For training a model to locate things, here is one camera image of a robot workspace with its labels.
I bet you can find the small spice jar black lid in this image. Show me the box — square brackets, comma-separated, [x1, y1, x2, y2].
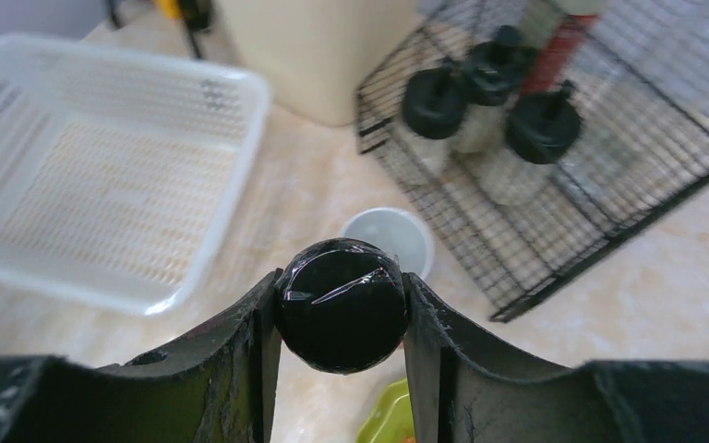
[275, 237, 409, 375]

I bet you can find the yellow toy block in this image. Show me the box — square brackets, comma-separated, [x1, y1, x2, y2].
[153, 0, 182, 20]

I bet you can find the green dotted plate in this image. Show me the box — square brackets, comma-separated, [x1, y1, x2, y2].
[355, 377, 416, 443]

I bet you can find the spice jar labelled black lid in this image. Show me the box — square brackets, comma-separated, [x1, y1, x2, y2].
[452, 25, 529, 154]

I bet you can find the cream plastic waste bin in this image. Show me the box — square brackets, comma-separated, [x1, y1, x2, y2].
[215, 0, 420, 126]

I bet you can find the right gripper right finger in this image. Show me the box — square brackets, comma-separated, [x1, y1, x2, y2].
[403, 273, 709, 442]

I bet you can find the dark sauce bottle black cap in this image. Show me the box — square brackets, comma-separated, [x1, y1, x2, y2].
[519, 0, 607, 95]

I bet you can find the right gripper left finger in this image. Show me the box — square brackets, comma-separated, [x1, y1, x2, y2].
[0, 270, 281, 442]

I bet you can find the black wire rack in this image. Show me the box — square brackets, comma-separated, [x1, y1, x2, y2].
[355, 1, 709, 323]

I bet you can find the white plastic basket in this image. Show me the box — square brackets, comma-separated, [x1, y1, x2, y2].
[0, 33, 272, 316]

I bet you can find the spice jar round black lid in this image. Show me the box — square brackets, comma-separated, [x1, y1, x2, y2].
[483, 80, 583, 206]

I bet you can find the pink floral mug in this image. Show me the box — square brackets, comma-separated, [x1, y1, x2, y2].
[340, 207, 436, 280]

